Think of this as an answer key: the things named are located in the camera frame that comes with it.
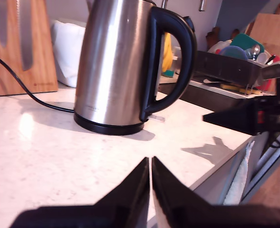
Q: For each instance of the steel ladle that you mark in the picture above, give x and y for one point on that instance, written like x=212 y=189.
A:
x=256 y=48

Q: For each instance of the clear kettle switch lever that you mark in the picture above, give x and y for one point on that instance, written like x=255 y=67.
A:
x=157 y=118

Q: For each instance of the black dish rack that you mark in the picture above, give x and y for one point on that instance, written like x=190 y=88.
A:
x=225 y=69

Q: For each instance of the yellow cloth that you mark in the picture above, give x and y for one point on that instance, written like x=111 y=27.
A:
x=167 y=52

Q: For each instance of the yellow sponge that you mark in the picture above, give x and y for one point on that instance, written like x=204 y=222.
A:
x=234 y=88

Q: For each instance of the dark wooden cutting board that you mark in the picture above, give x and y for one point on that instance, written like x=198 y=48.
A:
x=213 y=38

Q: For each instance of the blue plastic lid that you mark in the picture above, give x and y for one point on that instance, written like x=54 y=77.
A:
x=232 y=53

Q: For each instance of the white bowl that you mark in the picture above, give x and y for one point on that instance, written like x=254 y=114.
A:
x=263 y=58

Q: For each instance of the teal plastic cutting board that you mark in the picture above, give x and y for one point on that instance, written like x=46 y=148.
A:
x=244 y=40

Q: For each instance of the serrated bread knife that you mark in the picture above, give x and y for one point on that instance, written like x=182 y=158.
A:
x=25 y=35

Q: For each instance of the white paper towel pack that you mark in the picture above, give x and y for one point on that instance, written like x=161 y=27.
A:
x=66 y=52

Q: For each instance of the white plate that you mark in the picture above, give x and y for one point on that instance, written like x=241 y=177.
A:
x=215 y=45

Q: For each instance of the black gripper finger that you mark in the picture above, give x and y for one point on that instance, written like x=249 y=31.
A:
x=128 y=199
x=244 y=110
x=242 y=124
x=180 y=204

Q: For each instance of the wooden knife block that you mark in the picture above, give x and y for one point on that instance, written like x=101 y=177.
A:
x=44 y=47

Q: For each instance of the stainless steel kettle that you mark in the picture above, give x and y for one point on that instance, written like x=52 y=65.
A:
x=116 y=59

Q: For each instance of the large wooden cutting board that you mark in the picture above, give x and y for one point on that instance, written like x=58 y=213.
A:
x=273 y=31

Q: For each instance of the black kettle base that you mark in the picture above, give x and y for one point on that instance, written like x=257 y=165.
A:
x=106 y=128

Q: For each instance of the white hanging towel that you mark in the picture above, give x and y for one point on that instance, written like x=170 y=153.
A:
x=239 y=180

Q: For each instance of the green sponge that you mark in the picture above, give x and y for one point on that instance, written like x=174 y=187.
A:
x=170 y=73

